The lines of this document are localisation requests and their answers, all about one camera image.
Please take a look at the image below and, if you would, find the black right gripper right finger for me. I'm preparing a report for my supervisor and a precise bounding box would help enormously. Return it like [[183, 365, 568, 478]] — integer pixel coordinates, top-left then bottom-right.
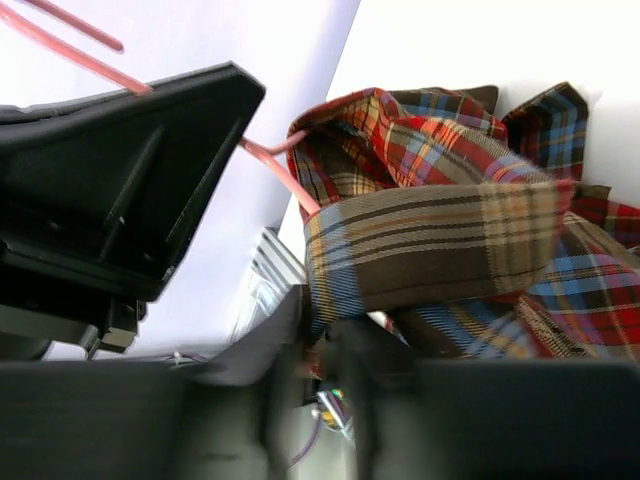
[[331, 319, 639, 479]]

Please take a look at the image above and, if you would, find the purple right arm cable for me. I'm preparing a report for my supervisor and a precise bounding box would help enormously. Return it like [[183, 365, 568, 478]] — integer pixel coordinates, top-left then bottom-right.
[[287, 389, 351, 469]]

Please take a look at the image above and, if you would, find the pink wire hanger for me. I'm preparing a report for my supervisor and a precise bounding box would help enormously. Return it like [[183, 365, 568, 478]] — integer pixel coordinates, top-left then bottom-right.
[[0, 0, 321, 214]]

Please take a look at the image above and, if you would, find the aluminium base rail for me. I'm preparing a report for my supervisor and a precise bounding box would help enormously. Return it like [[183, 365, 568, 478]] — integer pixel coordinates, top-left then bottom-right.
[[230, 227, 306, 343]]

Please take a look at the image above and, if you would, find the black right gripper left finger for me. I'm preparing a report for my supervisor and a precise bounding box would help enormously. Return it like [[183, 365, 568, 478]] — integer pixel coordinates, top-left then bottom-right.
[[1, 285, 304, 479]]

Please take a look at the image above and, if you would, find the red plaid shirt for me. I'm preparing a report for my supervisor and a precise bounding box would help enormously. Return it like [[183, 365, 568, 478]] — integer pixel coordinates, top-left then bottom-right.
[[287, 82, 639, 360]]

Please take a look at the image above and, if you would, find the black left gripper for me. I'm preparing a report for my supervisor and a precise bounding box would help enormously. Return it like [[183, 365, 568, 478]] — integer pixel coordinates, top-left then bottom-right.
[[1, 63, 266, 360]]

